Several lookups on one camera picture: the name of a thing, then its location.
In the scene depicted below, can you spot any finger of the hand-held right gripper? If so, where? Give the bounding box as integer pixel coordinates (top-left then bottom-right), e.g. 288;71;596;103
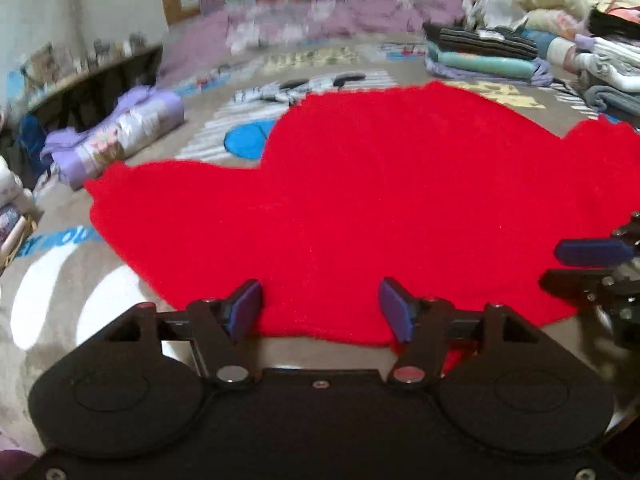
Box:
539;269;619;304
554;212;640;268

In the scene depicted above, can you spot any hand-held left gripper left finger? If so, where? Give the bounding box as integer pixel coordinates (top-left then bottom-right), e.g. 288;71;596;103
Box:
102;279;264;389

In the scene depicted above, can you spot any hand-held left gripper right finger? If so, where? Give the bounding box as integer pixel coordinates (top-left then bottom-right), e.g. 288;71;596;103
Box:
377;277;544;390

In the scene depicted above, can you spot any red knitted sweater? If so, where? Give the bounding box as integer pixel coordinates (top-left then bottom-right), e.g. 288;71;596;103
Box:
84;81;640;361

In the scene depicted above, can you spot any lavender folded garment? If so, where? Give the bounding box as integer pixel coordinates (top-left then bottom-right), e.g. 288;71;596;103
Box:
424;57;555;87

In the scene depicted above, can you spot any brown cartoon printed blanket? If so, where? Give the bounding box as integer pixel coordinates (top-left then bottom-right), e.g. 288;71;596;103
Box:
0;30;640;461

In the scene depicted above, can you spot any purple folded sweater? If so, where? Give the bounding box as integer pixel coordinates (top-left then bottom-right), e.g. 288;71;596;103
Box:
40;85;187;191

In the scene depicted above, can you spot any blue grey rolled garment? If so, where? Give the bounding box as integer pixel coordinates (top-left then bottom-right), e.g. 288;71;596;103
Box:
520;27;582;67

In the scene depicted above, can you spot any black cloth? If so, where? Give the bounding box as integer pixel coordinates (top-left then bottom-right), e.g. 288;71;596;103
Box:
589;7;640;41

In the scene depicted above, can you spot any black striped folded garment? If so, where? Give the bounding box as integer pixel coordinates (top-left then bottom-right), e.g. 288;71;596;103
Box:
424;22;540;60

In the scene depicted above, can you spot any grey sparkly folded garment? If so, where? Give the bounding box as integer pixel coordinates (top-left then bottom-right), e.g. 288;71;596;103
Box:
0;205;36;256

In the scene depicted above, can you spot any wooden desk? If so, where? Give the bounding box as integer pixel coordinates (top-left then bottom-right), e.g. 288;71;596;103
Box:
20;45;163;126

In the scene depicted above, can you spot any white floral folded garment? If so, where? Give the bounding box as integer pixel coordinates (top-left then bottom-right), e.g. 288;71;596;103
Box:
0;156;37;208

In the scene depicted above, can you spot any white quilted blanket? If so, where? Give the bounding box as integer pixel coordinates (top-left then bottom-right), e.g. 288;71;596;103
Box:
467;0;532;31

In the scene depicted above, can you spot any blue bag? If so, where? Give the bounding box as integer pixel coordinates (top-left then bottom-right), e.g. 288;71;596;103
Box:
17;112;49;162

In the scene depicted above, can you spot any row of small desk items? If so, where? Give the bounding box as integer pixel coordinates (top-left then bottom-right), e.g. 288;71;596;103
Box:
25;35;151;86

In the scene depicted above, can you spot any purple floral duvet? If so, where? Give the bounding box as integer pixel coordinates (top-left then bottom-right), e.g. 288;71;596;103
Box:
160;0;468;81

